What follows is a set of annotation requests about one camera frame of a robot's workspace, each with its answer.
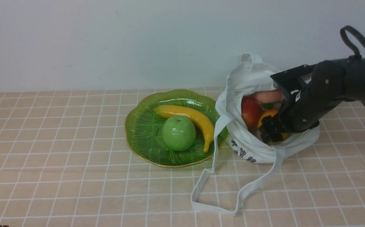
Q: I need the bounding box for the white cloth tote bag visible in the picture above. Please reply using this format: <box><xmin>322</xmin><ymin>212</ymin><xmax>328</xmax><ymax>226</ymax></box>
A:
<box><xmin>191</xmin><ymin>53</ymin><xmax>320</xmax><ymax>215</ymax></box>

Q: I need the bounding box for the pink peach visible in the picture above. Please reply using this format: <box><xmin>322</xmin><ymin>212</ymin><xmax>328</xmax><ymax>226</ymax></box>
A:
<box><xmin>251</xmin><ymin>89</ymin><xmax>284</xmax><ymax>104</ymax></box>

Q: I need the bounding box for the green glass fruit plate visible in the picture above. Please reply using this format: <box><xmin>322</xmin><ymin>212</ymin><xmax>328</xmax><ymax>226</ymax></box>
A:
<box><xmin>124</xmin><ymin>90</ymin><xmax>219</xmax><ymax>168</ymax></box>

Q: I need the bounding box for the yellow banana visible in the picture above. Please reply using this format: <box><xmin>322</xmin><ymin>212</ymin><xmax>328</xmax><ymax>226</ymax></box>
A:
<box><xmin>153</xmin><ymin>105</ymin><xmax>214</xmax><ymax>153</ymax></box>

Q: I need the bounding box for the orange yellow mango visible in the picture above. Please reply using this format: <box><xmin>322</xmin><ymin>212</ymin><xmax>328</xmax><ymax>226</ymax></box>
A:
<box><xmin>257</xmin><ymin>109</ymin><xmax>290</xmax><ymax>138</ymax></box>

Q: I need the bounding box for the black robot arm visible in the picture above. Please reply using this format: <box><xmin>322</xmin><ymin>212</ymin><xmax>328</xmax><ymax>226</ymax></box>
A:
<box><xmin>259</xmin><ymin>57</ymin><xmax>365</xmax><ymax>144</ymax></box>

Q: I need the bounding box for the black cable loop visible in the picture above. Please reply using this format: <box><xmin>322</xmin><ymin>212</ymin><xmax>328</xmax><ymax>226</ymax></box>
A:
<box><xmin>340</xmin><ymin>26</ymin><xmax>365</xmax><ymax>60</ymax></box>

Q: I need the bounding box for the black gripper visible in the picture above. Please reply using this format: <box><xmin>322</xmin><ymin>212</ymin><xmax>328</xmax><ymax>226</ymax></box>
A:
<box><xmin>260</xmin><ymin>61</ymin><xmax>345</xmax><ymax>145</ymax></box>

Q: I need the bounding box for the green apple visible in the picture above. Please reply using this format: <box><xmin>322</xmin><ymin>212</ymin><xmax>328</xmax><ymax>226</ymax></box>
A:
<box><xmin>160</xmin><ymin>115</ymin><xmax>196</xmax><ymax>151</ymax></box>

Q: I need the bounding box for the red apple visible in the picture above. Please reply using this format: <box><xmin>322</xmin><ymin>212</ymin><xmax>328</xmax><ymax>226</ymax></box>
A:
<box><xmin>241</xmin><ymin>96</ymin><xmax>263</xmax><ymax>130</ymax></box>

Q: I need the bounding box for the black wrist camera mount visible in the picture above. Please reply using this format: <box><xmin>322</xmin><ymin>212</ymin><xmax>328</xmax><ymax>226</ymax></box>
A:
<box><xmin>270</xmin><ymin>65</ymin><xmax>314</xmax><ymax>100</ymax></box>

